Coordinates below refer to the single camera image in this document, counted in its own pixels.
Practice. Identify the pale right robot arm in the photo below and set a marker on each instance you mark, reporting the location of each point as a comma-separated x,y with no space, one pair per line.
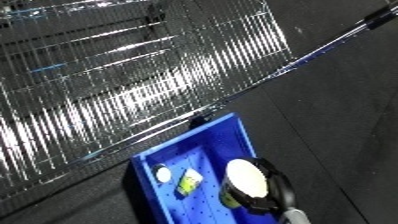
293,218

